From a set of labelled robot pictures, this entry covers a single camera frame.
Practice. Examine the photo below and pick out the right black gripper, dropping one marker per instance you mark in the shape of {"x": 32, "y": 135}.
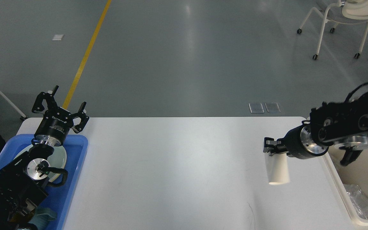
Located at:
{"x": 298, "y": 144}

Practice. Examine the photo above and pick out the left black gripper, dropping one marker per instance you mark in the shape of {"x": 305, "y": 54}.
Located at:
{"x": 56, "y": 122}

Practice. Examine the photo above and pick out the white paper cup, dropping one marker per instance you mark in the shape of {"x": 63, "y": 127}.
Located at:
{"x": 277, "y": 169}

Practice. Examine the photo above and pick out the foil tray container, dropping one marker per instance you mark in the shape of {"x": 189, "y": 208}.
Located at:
{"x": 358, "y": 199}

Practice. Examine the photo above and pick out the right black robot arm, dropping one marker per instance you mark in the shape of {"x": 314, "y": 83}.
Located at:
{"x": 342, "y": 125}

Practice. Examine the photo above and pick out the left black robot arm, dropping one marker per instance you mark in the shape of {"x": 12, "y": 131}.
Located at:
{"x": 30, "y": 179}

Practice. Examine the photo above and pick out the floor socket plate right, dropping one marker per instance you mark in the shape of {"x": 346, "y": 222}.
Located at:
{"x": 272, "y": 107}

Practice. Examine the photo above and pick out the floor socket plate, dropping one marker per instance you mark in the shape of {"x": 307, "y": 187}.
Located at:
{"x": 256, "y": 108}
{"x": 272, "y": 107}

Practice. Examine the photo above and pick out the floor socket plate left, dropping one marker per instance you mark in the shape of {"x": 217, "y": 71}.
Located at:
{"x": 256, "y": 108}

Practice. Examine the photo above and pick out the blue plastic tray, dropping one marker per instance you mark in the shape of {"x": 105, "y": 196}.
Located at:
{"x": 59, "y": 199}

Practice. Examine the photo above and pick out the teal mug yellow inside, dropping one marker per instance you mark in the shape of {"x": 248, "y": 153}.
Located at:
{"x": 38, "y": 219}

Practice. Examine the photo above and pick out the white office chair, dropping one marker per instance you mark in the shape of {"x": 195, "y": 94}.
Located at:
{"x": 340, "y": 12}

